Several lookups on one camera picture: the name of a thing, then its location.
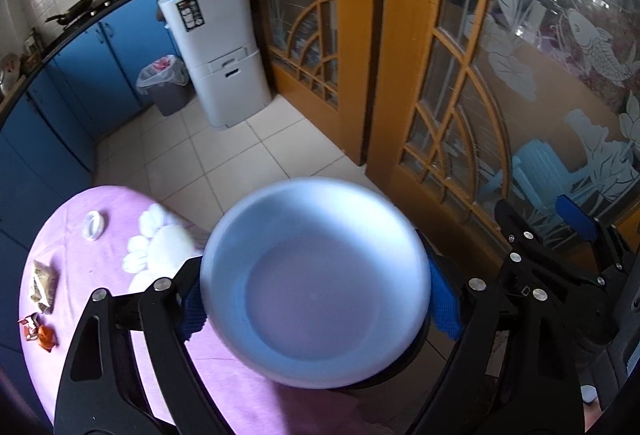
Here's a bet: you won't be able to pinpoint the black kitchen countertop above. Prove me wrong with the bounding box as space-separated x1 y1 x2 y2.
0 0 166 116

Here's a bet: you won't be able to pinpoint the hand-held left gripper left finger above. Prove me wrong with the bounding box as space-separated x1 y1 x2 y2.
53 256 227 435

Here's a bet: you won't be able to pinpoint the blue base cabinets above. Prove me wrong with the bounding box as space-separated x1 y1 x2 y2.
0 0 173 396

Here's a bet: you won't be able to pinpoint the orange and white wrapper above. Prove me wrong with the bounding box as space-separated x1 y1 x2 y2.
19 312 43 341

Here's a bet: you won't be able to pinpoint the silver pot lid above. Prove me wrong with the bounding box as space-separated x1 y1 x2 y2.
0 54 22 96

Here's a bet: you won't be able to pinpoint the grey trash bin with bag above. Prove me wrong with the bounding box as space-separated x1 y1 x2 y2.
136 55 191 96

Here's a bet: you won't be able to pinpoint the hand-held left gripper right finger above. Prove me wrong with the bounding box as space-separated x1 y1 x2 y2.
407 235 587 435

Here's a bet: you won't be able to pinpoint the wooden etched glass door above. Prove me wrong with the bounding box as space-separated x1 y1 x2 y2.
235 0 386 166
365 0 640 296

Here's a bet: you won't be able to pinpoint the white bottle cap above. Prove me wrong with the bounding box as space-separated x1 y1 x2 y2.
81 211 107 242

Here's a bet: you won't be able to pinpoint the beige snack packet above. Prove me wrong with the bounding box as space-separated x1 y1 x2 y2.
27 260 60 315

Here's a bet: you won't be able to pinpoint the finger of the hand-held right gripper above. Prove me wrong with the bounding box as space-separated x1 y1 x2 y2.
556 194 631 268
494 199 566 316

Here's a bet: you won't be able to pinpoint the tall white storage cabinet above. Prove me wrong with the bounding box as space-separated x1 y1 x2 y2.
157 0 275 130

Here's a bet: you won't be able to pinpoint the orange peel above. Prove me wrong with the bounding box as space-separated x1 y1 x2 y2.
36 325 58 352

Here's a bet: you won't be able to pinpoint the blue plastic bowl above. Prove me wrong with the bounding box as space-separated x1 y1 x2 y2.
199 178 432 391

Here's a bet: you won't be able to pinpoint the black wok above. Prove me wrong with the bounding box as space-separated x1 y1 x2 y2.
45 0 96 26

